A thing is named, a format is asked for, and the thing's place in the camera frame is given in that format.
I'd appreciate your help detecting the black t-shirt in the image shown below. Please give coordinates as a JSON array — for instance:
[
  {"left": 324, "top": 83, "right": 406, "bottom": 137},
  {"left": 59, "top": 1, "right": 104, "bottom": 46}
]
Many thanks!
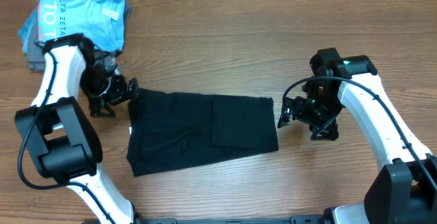
[{"left": 126, "top": 89, "right": 279, "bottom": 177}]

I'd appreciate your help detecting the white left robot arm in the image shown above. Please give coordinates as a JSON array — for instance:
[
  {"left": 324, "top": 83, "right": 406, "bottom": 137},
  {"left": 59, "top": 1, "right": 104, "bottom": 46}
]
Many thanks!
[{"left": 14, "top": 33, "right": 143, "bottom": 223}]

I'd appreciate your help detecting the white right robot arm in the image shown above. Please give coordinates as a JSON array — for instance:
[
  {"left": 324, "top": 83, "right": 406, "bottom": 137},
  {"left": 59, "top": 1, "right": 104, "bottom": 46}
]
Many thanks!
[{"left": 277, "top": 48, "right": 436, "bottom": 224}]

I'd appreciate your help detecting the grey folded t-shirt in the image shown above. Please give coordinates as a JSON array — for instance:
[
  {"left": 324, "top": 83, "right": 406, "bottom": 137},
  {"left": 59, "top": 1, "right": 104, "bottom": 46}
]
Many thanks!
[{"left": 25, "top": 0, "right": 131, "bottom": 72}]

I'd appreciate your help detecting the light blue folded t-shirt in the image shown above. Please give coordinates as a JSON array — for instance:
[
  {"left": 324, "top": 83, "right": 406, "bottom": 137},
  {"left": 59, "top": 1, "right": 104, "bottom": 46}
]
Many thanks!
[{"left": 37, "top": 0, "right": 126, "bottom": 52}]

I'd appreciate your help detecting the blue folded shirt under stack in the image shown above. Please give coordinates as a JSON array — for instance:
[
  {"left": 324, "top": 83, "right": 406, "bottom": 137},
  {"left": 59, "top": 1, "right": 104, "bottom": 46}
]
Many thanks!
[{"left": 17, "top": 8, "right": 38, "bottom": 54}]

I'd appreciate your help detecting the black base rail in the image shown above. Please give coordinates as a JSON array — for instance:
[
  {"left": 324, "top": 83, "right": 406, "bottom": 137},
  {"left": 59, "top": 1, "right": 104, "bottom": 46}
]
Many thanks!
[{"left": 143, "top": 214, "right": 326, "bottom": 224}]

